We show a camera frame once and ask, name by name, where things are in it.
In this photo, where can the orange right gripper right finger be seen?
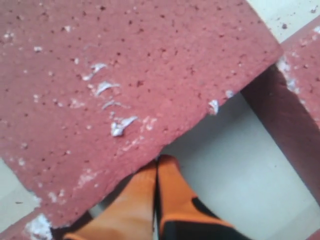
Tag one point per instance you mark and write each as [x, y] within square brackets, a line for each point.
[180, 219]

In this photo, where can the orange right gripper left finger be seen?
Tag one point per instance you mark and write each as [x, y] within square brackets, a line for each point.
[129, 217]

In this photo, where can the red brick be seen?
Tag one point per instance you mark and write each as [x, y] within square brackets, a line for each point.
[35, 226]
[91, 90]
[286, 99]

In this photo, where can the red brick top back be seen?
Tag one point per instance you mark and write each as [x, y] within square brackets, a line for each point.
[91, 90]

